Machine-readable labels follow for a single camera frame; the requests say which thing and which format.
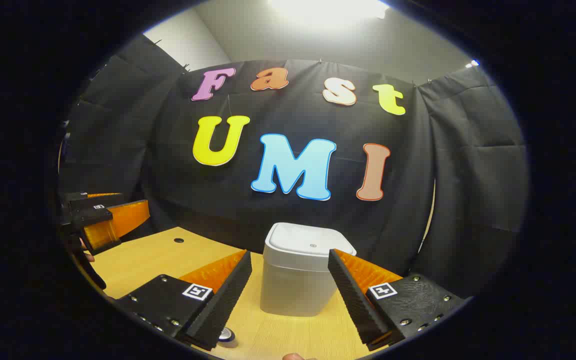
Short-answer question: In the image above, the black backdrop cloth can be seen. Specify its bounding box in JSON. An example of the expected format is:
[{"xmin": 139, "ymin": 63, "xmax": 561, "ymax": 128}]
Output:
[{"xmin": 58, "ymin": 34, "xmax": 529, "ymax": 301}]

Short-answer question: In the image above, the silver pop can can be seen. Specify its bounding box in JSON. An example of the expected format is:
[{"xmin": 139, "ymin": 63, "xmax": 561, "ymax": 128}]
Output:
[{"xmin": 217, "ymin": 327, "xmax": 239, "ymax": 349}]

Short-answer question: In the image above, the wooden desktop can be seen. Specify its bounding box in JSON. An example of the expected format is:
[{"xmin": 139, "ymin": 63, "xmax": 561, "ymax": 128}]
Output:
[{"xmin": 74, "ymin": 226, "xmax": 394, "ymax": 360}]

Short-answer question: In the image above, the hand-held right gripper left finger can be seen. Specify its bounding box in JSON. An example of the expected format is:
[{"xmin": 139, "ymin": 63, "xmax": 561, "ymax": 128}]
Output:
[{"xmin": 114, "ymin": 249, "xmax": 253, "ymax": 352}]

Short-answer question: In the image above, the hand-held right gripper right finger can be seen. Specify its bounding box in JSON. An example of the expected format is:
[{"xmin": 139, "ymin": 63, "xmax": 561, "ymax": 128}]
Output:
[{"xmin": 328, "ymin": 248, "xmax": 469, "ymax": 352}]

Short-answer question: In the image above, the grey desktop garbage bin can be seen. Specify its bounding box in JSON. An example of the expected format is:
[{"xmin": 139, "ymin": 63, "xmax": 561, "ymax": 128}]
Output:
[{"xmin": 260, "ymin": 222, "xmax": 357, "ymax": 317}]

